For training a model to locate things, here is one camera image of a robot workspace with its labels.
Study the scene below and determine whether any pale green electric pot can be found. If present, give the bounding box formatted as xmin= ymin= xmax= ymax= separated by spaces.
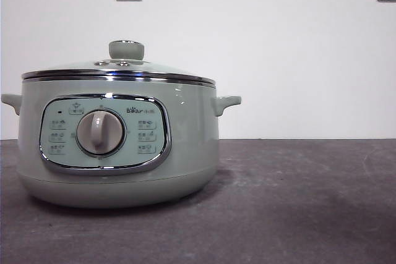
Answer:
xmin=1 ymin=77 xmax=242 ymax=209

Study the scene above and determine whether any beige pot dial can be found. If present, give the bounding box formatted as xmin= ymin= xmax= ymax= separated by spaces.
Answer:
xmin=75 ymin=109 xmax=126 ymax=156

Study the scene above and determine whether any glass lid with green knob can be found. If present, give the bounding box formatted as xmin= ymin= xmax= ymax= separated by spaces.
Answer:
xmin=21 ymin=40 xmax=217 ymax=86

